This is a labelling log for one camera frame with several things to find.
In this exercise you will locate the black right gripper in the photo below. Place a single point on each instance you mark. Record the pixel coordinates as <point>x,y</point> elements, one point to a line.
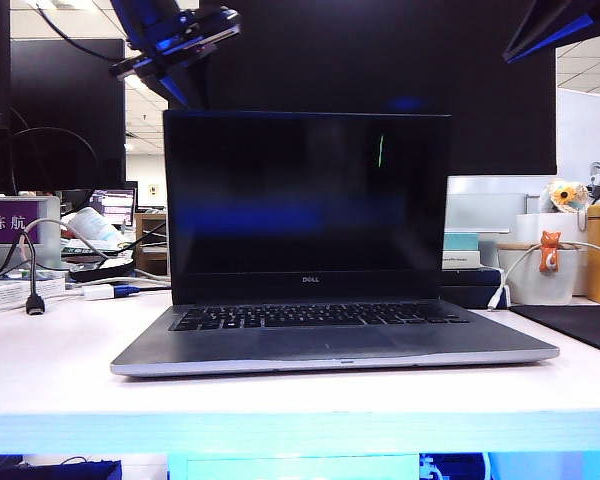
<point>580,7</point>

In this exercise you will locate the black curved object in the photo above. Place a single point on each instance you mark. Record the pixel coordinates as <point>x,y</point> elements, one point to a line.
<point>101,271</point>

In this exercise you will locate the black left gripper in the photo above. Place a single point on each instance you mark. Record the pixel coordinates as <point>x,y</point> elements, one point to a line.
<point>152,30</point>

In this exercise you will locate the white office partition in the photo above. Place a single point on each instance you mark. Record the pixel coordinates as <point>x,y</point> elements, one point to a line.
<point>580,132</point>

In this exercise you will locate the sunflower plush toy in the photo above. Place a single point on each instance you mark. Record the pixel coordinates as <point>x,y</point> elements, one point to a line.
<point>565,196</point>

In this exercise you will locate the dark navy box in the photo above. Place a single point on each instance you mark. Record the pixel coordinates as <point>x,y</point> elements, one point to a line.
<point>472,288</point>

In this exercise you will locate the blue patterned object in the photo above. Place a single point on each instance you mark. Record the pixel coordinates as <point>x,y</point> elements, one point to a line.
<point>450,467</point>

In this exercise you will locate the white blue marker pen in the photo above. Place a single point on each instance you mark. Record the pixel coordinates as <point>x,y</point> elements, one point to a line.
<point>97,292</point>

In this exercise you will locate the white storage box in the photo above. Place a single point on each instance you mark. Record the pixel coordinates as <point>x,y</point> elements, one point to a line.
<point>532,227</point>

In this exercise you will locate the lit background computer screen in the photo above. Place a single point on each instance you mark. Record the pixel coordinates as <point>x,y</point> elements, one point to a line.
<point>116,206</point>

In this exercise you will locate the white blue printed package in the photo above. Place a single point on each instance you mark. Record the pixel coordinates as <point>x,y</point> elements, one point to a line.
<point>94,226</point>

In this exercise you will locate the stack of white booklets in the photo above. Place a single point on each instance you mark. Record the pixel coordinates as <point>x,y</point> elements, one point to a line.
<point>10,293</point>

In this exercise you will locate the wooden cabinet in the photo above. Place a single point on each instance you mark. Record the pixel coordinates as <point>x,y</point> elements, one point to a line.
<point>151,248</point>

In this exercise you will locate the white cup with wooden lid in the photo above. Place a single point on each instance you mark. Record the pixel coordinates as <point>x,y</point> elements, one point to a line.
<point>537,285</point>

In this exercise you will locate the gray Dell laptop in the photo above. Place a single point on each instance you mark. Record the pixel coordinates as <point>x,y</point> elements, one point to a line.
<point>305,342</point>

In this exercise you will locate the white book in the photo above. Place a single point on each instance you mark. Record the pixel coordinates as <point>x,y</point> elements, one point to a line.
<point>460,260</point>

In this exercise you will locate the purple name plate holder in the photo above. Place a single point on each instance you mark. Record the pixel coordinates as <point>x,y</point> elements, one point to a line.
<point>7,222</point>

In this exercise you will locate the frosted desk divider panel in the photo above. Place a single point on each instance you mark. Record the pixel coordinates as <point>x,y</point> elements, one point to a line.
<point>485,202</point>

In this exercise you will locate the black mouse pad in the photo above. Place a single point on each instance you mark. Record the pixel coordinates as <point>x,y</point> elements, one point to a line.
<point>580,322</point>

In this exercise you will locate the light blue book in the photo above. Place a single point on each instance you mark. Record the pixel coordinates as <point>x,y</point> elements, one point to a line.
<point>460,242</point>

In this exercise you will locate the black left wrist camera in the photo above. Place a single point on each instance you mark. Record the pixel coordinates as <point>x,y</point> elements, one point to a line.
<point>212,30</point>

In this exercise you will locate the large black AOC monitor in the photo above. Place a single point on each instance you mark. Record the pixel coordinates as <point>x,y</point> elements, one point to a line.
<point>330,60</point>

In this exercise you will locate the white monitor stand base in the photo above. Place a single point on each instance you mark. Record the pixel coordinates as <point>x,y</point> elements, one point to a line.
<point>480,230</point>

